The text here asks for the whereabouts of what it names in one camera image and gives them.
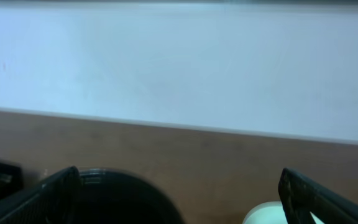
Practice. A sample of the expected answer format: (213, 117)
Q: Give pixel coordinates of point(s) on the light green plate top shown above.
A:
(266, 213)

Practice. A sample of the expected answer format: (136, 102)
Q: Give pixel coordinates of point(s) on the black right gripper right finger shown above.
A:
(302, 198)

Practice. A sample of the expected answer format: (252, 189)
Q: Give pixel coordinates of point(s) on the round black tray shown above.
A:
(112, 197)

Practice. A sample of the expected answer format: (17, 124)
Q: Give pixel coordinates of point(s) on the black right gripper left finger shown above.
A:
(50, 201)

